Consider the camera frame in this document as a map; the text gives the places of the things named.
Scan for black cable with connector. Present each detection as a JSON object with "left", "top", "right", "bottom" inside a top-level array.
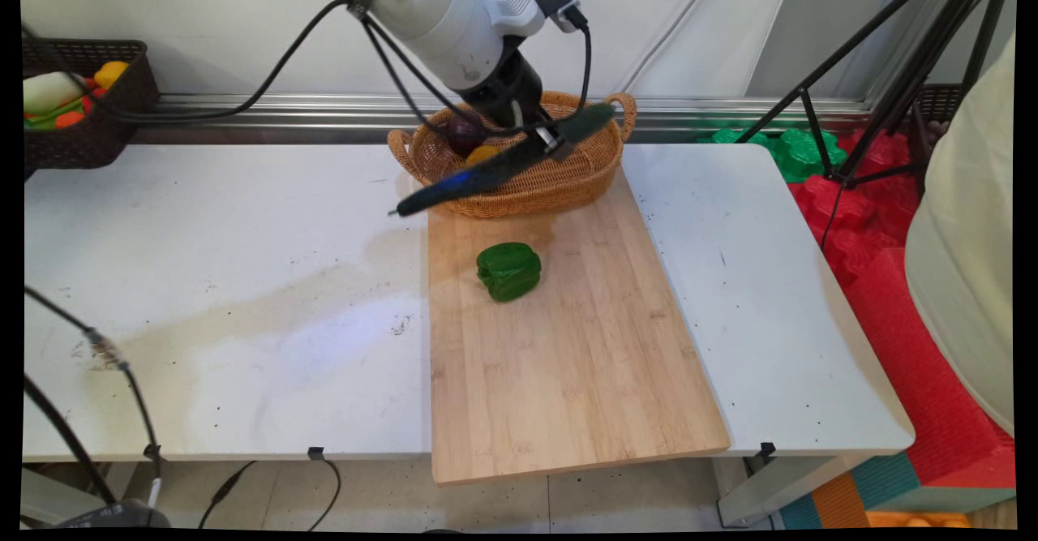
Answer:
[{"left": 24, "top": 285, "right": 163, "bottom": 511}]

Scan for black camera tripod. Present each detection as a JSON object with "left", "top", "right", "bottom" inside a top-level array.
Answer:
[{"left": 734, "top": 0, "right": 1014, "bottom": 251}]

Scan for purple toy onion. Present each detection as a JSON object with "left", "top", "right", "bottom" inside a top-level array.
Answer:
[{"left": 446, "top": 119, "right": 487, "bottom": 159}]

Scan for black camera USB cable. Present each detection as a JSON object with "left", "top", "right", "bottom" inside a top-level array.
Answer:
[{"left": 566, "top": 6, "right": 594, "bottom": 114}]

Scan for black device on floor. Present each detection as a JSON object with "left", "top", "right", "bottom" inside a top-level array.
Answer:
[{"left": 52, "top": 499, "right": 172, "bottom": 530}]

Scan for green foam puzzle mat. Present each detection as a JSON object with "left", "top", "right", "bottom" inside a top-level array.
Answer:
[{"left": 697, "top": 126, "right": 849, "bottom": 184}]

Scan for dark woven storage basket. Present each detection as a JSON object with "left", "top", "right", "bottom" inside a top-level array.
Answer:
[{"left": 912, "top": 83, "right": 967, "bottom": 149}]

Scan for light green toy vegetable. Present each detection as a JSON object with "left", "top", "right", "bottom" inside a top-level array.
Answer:
[{"left": 24, "top": 100, "right": 82, "bottom": 131}]

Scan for red foam puzzle mat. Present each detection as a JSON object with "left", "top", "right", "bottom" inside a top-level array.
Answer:
[{"left": 788, "top": 127, "right": 1016, "bottom": 490}]

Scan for oval wicker basket with handles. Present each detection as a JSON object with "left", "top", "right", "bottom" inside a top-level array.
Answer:
[{"left": 388, "top": 91, "right": 637, "bottom": 219}]

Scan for white toy vegetable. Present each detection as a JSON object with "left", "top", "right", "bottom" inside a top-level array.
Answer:
[{"left": 23, "top": 71, "right": 87, "bottom": 116}]

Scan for green toy bell pepper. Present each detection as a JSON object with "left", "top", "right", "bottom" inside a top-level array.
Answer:
[{"left": 476, "top": 242, "right": 543, "bottom": 303}]

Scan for dark brown plastic basket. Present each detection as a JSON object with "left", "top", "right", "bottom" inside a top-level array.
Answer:
[{"left": 23, "top": 38, "right": 161, "bottom": 171}]

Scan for cream fabric clothing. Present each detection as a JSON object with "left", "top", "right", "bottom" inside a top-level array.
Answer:
[{"left": 904, "top": 30, "right": 1016, "bottom": 438}]

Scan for teal and orange foam mat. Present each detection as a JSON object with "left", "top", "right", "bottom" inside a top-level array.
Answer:
[{"left": 778, "top": 450, "right": 1016, "bottom": 530}]

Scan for thin black floor cable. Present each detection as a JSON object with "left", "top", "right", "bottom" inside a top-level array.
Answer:
[
  {"left": 198, "top": 460, "right": 257, "bottom": 530},
  {"left": 307, "top": 453, "right": 343, "bottom": 530}
]

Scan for thick black floor cable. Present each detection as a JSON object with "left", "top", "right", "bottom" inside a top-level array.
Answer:
[{"left": 23, "top": 374, "right": 118, "bottom": 506}]

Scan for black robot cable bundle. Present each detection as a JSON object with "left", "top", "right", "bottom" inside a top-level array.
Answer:
[{"left": 23, "top": 0, "right": 560, "bottom": 138}]

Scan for bamboo cutting board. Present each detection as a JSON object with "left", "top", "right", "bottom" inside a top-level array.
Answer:
[{"left": 427, "top": 164, "right": 732, "bottom": 487}]

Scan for aluminium wall rail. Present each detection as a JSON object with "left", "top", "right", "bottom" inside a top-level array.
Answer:
[{"left": 130, "top": 93, "right": 873, "bottom": 146}]

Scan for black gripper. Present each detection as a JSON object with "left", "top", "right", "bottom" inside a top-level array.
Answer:
[{"left": 461, "top": 53, "right": 578, "bottom": 161}]

